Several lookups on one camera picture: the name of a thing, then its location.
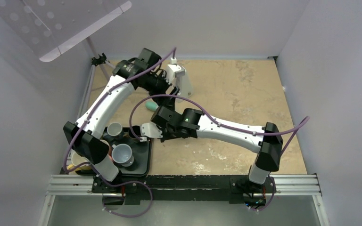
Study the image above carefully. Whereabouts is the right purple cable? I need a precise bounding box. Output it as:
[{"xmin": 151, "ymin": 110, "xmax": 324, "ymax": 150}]
[{"xmin": 129, "ymin": 94, "xmax": 311, "ymax": 213}]

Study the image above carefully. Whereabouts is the light grey mug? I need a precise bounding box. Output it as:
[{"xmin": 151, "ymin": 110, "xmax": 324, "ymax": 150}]
[{"xmin": 111, "ymin": 144, "xmax": 134, "ymax": 167}]

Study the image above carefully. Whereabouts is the tripod stand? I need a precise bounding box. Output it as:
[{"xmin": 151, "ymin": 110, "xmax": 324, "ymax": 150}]
[{"xmin": 84, "ymin": 37, "xmax": 119, "ymax": 94}]

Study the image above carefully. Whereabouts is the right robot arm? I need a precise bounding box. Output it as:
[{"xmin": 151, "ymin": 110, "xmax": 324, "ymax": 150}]
[{"xmin": 142, "ymin": 106, "xmax": 283, "ymax": 192}]

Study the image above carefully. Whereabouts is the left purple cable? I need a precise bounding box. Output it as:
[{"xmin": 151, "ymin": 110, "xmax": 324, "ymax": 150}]
[{"xmin": 63, "ymin": 47, "xmax": 178, "ymax": 218}]

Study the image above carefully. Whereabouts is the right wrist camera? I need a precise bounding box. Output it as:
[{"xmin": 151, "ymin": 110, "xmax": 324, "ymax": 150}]
[{"xmin": 140, "ymin": 122, "xmax": 163, "ymax": 140}]

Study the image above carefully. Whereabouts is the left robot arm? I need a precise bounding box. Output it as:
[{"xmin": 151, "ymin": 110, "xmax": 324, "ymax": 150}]
[{"xmin": 63, "ymin": 48, "xmax": 177, "ymax": 193}]

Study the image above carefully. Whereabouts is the purple cable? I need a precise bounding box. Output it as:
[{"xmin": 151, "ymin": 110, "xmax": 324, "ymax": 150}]
[
  {"xmin": 129, "ymin": 94, "xmax": 311, "ymax": 213},
  {"xmin": 63, "ymin": 47, "xmax": 178, "ymax": 218}
]

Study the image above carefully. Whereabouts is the black tray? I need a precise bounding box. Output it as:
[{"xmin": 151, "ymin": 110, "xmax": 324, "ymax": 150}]
[{"xmin": 74, "ymin": 126, "xmax": 154, "ymax": 178}]

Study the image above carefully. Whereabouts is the brown mug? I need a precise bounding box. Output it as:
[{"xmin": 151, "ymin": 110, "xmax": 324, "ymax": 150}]
[{"xmin": 125, "ymin": 125, "xmax": 144, "ymax": 144}]

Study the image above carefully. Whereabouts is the pink mug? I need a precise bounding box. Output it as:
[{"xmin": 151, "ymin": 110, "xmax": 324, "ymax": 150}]
[{"xmin": 100, "ymin": 139, "xmax": 114, "ymax": 162}]

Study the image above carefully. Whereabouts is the aluminium frame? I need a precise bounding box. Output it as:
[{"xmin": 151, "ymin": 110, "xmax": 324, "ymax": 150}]
[{"xmin": 38, "ymin": 175, "xmax": 329, "ymax": 226}]

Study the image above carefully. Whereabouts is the perforated light panel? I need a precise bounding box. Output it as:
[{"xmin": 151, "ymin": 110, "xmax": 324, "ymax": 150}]
[{"xmin": 0, "ymin": 0, "xmax": 132, "ymax": 62}]

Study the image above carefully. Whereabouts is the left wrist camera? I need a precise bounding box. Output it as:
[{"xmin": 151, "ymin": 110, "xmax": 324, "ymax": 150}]
[{"xmin": 165, "ymin": 57, "xmax": 186, "ymax": 89}]

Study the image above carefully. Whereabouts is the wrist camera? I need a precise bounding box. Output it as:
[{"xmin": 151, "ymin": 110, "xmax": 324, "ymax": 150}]
[
  {"xmin": 165, "ymin": 57, "xmax": 186, "ymax": 89},
  {"xmin": 140, "ymin": 122, "xmax": 163, "ymax": 140}
]

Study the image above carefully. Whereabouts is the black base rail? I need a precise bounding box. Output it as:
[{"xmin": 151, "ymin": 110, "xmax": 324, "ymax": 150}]
[{"xmin": 91, "ymin": 175, "xmax": 277, "ymax": 208}]

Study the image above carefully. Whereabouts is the yellow mug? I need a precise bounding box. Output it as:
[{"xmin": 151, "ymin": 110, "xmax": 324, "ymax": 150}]
[{"xmin": 66, "ymin": 150, "xmax": 91, "ymax": 171}]

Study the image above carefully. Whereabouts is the teal toy microphone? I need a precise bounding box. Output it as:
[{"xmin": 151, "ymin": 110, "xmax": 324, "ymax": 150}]
[{"xmin": 145, "ymin": 101, "xmax": 159, "ymax": 112}]

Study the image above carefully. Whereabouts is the white metronome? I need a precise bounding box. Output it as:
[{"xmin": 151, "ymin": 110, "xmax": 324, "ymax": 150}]
[{"xmin": 175, "ymin": 66, "xmax": 194, "ymax": 98}]

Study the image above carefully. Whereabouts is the blue-grey mug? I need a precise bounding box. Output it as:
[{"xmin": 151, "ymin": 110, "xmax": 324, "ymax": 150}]
[{"xmin": 103, "ymin": 122, "xmax": 124, "ymax": 141}]

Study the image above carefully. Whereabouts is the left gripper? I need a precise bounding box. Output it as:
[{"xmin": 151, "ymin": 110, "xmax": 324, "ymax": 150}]
[{"xmin": 139, "ymin": 70, "xmax": 180, "ymax": 111}]

